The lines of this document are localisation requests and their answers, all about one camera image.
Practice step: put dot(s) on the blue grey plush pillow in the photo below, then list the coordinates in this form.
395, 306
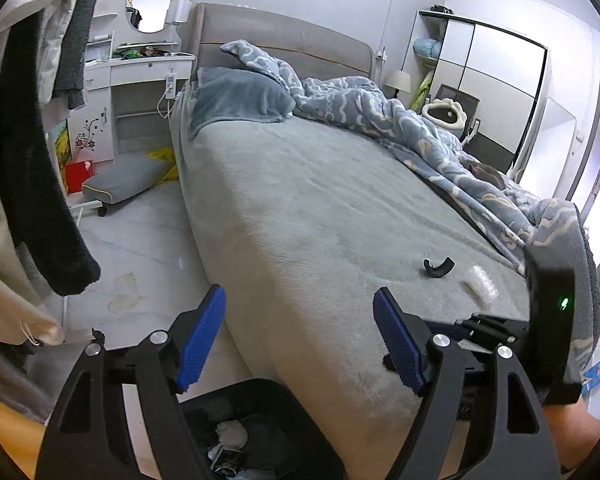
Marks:
240, 95

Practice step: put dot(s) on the white wall lamp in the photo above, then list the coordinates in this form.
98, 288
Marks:
178, 11

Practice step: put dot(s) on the white wardrobe with black trim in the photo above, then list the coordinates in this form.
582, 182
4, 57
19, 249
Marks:
495, 75

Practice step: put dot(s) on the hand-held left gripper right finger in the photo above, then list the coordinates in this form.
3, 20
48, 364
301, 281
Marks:
400, 340

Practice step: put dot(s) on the white panel door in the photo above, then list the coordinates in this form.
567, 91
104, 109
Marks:
550, 145

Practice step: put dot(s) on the white table lamp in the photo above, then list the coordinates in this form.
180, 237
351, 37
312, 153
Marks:
398, 81

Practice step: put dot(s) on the light blue round pillow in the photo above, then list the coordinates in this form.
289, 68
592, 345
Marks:
426, 47

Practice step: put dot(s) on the black trash bin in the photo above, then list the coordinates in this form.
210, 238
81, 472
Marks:
275, 410

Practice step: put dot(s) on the black hanging garment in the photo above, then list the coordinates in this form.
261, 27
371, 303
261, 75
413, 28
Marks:
35, 170

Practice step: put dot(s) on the blue cloud patterned blanket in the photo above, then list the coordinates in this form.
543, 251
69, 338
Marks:
360, 105

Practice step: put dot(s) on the grey knit hanging garment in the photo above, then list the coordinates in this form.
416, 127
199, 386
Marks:
77, 35

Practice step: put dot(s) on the dark wrapper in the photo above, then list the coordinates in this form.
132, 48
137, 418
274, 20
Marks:
228, 462

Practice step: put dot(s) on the grey cushioned rolling stool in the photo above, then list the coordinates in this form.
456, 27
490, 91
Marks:
125, 175

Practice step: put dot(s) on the white vanity desk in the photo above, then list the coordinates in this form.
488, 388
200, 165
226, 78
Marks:
135, 75

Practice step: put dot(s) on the yellow plastic bag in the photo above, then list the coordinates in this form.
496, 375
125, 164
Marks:
165, 162

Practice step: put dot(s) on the white open shelf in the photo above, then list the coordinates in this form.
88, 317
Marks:
425, 27

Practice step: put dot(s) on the black curved plastic piece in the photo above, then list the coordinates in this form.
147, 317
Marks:
436, 271

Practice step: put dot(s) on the clear plastic wrap piece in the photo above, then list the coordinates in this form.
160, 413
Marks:
479, 285

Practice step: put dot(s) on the dark items atop wardrobe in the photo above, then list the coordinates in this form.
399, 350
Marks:
441, 9

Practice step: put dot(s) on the person's right forearm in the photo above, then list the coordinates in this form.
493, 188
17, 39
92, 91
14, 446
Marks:
575, 435

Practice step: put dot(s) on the white tissue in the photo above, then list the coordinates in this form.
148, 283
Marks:
232, 435

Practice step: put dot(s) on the yellow green bag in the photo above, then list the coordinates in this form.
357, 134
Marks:
424, 90

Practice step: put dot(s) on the colourful toiletries clutter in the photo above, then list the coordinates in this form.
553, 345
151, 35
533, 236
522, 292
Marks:
140, 52

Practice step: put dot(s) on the black chair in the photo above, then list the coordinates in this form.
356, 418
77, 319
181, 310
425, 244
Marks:
467, 97

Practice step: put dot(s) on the grey cat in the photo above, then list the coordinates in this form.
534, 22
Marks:
487, 172

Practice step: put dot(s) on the red box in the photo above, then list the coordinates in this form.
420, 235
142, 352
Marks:
78, 177

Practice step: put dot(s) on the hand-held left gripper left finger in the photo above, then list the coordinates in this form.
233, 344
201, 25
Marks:
200, 340

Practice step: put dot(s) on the grey bed with padded headboard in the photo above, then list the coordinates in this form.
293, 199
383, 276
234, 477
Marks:
320, 200

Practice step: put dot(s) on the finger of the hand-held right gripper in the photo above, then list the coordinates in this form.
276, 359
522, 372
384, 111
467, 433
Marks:
490, 327
477, 360

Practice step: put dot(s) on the white hanging garment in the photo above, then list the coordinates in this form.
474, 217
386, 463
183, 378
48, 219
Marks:
55, 25

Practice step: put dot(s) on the yellow picture board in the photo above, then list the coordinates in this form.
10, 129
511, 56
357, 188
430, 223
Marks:
62, 142

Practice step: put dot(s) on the white wall socket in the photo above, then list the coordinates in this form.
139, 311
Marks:
382, 55

